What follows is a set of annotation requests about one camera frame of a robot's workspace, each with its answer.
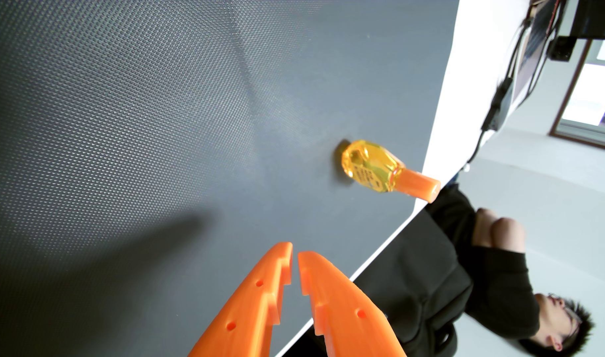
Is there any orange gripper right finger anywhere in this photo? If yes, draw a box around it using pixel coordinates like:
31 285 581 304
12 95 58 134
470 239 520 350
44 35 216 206
297 251 407 357

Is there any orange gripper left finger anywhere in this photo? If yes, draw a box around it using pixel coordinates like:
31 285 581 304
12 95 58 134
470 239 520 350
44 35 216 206
187 241 294 357

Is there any yellow eyedrop bottle orange cap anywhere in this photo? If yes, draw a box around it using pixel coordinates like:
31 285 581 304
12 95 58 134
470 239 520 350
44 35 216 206
341 139 442 204

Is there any person's hand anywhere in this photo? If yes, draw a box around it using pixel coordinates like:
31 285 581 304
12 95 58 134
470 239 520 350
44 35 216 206
471 208 527 254

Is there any person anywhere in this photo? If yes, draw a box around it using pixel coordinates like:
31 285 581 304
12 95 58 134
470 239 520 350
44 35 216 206
424 182 596 354

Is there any dark grey textured mat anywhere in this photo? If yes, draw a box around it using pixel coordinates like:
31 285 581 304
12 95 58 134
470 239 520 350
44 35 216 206
0 0 461 357

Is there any laptop computer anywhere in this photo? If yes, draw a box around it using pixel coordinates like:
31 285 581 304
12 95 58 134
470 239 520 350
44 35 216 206
510 0 563 107

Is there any small black box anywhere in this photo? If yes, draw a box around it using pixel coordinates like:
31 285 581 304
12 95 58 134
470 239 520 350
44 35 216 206
547 36 577 63

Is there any black monitor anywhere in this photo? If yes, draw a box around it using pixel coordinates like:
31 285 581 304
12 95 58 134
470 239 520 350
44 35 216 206
569 0 605 41

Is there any black cable with plug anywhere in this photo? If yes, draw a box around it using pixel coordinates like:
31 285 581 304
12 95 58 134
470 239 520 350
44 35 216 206
466 15 536 167

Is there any brown window frame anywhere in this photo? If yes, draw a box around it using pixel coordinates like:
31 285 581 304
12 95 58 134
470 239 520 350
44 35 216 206
549 39 605 153

